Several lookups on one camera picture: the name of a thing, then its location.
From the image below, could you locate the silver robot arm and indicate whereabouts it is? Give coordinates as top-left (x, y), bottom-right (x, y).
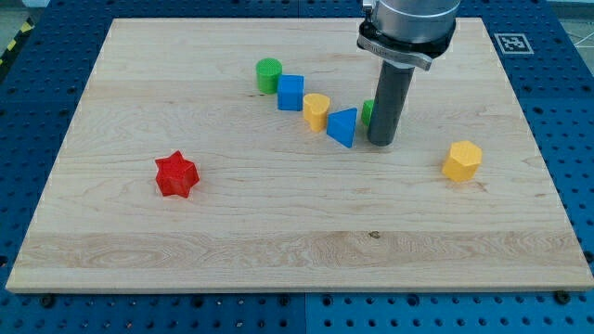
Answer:
top-left (356, 0), bottom-right (460, 71)

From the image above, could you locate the green star block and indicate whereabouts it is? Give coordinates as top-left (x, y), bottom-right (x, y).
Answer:
top-left (361, 99), bottom-right (374, 126)

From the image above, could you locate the red star block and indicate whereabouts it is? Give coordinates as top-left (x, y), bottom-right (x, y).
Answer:
top-left (155, 150), bottom-right (200, 198)

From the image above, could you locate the yellow hexagon block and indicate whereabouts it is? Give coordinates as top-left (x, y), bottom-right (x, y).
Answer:
top-left (442, 140), bottom-right (483, 182)

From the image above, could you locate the blue triangle block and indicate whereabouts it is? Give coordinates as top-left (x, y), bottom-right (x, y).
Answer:
top-left (327, 108), bottom-right (357, 148)

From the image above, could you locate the yellow heart block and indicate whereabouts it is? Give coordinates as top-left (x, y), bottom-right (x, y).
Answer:
top-left (303, 93), bottom-right (331, 132)

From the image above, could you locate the wooden board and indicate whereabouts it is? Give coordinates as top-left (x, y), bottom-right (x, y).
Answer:
top-left (6, 18), bottom-right (593, 294)

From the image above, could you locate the blue cube block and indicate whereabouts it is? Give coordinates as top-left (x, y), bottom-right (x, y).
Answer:
top-left (278, 74), bottom-right (304, 111)

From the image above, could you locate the green cylinder block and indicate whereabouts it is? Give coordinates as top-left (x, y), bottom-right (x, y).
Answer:
top-left (255, 58), bottom-right (283, 94)

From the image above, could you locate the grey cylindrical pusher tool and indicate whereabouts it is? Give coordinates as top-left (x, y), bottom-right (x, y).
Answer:
top-left (367, 60), bottom-right (414, 147)

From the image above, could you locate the white fiducial marker tag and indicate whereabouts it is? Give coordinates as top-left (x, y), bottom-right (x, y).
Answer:
top-left (494, 32), bottom-right (534, 55)

